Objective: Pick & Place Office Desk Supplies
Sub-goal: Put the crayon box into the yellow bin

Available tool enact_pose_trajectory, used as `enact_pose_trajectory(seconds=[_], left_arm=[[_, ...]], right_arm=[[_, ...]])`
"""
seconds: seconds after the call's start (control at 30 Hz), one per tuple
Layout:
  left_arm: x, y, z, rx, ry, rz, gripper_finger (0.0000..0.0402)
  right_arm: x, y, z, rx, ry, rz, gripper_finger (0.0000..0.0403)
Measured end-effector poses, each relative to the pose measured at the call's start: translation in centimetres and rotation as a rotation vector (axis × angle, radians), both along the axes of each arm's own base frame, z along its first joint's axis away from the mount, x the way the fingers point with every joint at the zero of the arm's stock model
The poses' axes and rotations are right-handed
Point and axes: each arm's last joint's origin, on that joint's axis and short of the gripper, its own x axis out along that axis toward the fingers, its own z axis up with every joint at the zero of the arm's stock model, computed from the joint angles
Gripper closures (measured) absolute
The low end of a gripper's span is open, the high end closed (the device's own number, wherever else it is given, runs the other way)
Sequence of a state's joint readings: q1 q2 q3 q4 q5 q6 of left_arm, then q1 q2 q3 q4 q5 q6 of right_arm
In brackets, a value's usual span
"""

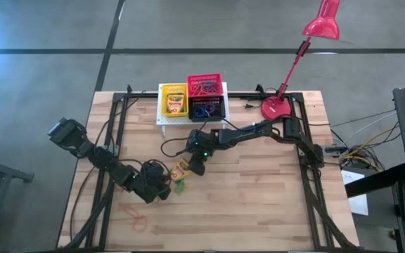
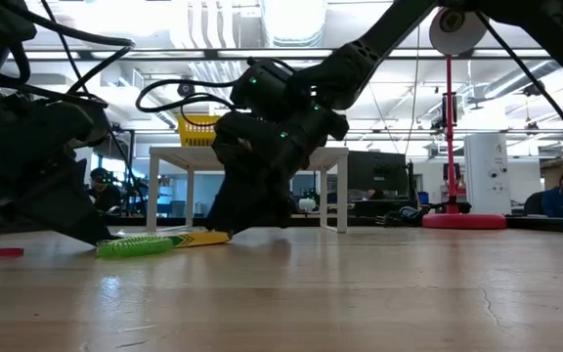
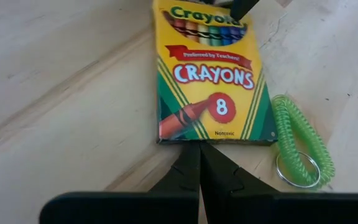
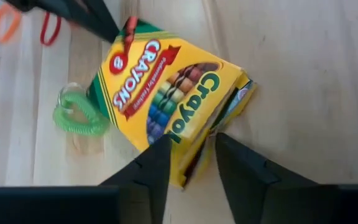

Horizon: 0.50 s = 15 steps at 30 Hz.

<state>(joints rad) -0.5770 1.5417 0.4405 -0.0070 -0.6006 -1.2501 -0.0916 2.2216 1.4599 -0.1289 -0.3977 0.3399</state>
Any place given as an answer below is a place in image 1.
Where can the orange rubber band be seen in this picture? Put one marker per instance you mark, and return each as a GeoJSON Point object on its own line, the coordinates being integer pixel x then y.
{"type": "Point", "coordinates": [131, 212]}

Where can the white paper sheet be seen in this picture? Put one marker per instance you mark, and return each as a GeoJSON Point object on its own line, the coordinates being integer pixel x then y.
{"type": "Point", "coordinates": [359, 207]}

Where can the red rubber band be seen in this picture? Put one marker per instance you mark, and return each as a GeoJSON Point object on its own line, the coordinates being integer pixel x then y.
{"type": "Point", "coordinates": [120, 189]}

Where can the white perforated metal shelf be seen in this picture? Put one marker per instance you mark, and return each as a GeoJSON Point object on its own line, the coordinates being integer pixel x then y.
{"type": "Point", "coordinates": [195, 124]}

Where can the crayon box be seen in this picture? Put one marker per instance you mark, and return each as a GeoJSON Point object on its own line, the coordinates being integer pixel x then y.
{"type": "Point", "coordinates": [175, 103]}
{"type": "Point", "coordinates": [179, 173]}

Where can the black lamp power plug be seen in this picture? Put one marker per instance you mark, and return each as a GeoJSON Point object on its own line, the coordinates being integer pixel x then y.
{"type": "Point", "coordinates": [248, 104]}

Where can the red desk lamp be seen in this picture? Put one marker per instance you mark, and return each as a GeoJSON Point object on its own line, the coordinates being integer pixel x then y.
{"type": "Point", "coordinates": [275, 109]}

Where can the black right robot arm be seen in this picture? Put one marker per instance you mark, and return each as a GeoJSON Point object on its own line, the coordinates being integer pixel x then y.
{"type": "Point", "coordinates": [251, 131]}

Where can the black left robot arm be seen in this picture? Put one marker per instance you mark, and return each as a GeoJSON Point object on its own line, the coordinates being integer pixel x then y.
{"type": "Point", "coordinates": [100, 160]}

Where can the black plastic basket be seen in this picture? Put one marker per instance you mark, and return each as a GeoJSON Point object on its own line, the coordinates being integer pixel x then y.
{"type": "Point", "coordinates": [206, 101]}

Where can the red plastic basket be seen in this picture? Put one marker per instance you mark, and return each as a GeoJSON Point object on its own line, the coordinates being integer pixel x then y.
{"type": "Point", "coordinates": [192, 79]}

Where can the yellow plastic basket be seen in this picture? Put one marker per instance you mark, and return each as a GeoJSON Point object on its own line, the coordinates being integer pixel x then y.
{"type": "Point", "coordinates": [163, 102]}

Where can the black desk beam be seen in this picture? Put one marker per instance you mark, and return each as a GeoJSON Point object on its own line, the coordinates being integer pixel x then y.
{"type": "Point", "coordinates": [374, 182]}

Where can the black frame clamp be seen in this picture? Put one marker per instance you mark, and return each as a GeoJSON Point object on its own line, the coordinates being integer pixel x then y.
{"type": "Point", "coordinates": [258, 88]}
{"type": "Point", "coordinates": [129, 90]}

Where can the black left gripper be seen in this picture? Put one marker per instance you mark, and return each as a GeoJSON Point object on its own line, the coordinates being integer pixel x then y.
{"type": "Point", "coordinates": [146, 188]}

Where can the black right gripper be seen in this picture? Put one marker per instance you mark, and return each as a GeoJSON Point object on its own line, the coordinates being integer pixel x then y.
{"type": "Point", "coordinates": [204, 142]}

